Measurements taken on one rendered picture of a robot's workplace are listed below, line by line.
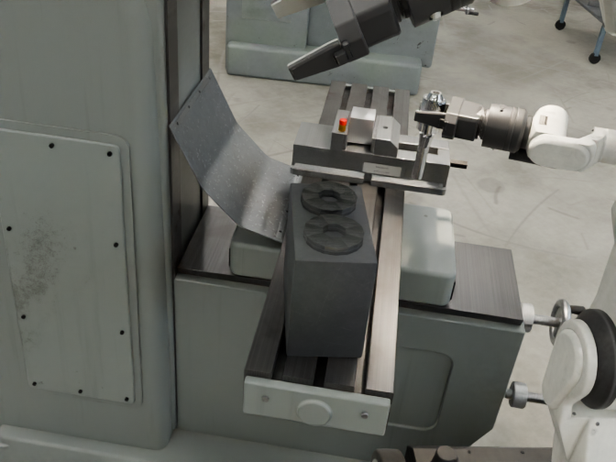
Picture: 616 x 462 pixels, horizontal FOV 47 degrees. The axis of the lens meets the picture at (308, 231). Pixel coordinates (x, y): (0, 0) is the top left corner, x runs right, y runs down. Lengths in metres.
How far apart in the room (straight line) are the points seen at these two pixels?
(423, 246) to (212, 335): 0.54
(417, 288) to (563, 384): 0.53
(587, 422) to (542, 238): 2.23
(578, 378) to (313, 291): 0.39
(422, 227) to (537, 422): 0.99
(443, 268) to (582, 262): 1.76
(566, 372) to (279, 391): 0.42
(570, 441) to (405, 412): 0.69
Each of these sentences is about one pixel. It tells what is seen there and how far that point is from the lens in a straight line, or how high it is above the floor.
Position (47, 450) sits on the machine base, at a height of 0.18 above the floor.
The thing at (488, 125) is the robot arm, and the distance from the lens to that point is 1.43.
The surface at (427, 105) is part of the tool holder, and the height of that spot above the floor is 1.15.
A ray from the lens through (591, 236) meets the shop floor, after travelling 3.48.
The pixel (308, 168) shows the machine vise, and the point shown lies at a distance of 1.59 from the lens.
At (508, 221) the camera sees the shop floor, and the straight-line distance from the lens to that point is 3.40.
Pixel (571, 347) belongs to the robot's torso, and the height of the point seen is 1.04.
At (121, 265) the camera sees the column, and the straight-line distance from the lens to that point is 1.58.
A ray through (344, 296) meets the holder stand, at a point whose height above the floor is 1.05.
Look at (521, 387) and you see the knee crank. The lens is 1.75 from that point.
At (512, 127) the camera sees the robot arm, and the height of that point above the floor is 1.15.
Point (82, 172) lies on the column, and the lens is 1.49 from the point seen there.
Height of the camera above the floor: 1.71
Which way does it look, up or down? 34 degrees down
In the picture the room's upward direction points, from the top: 6 degrees clockwise
